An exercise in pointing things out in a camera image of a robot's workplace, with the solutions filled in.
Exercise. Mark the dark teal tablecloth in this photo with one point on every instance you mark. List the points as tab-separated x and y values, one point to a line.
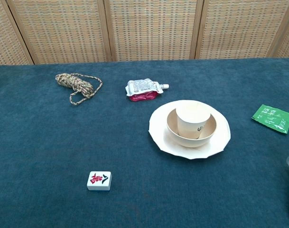
63	147

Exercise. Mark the white mahjong tile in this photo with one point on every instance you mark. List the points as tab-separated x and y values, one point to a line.
99	180

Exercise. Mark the woven folding screen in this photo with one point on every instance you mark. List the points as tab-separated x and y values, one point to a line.
144	31

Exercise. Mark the cream paper bowl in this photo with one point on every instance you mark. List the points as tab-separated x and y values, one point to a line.
172	129

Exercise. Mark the silver red spout pouch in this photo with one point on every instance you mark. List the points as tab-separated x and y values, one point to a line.
142	89

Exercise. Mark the green tea sachet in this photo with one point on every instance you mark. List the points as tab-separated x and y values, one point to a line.
274	117

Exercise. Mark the white paper cup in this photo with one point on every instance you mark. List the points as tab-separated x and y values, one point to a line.
190	122

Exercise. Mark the cream paper plate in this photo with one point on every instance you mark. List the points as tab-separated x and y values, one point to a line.
158	123

